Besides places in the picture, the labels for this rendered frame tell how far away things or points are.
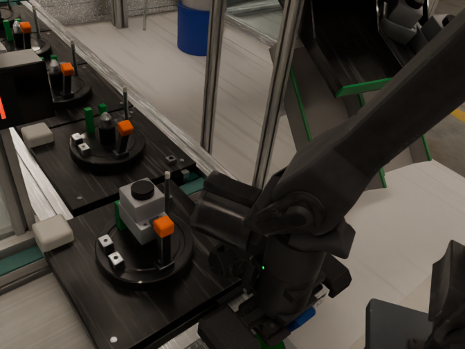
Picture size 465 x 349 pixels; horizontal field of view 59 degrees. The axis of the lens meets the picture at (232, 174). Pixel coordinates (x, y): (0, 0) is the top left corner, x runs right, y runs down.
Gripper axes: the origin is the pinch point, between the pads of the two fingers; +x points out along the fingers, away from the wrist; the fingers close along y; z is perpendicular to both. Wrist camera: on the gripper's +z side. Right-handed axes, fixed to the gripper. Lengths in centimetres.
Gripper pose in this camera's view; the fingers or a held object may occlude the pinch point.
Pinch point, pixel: (272, 326)
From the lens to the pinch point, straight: 52.0
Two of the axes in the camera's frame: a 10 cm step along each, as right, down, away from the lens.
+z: -6.3, -5.4, 5.6
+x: -1.0, 7.7, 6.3
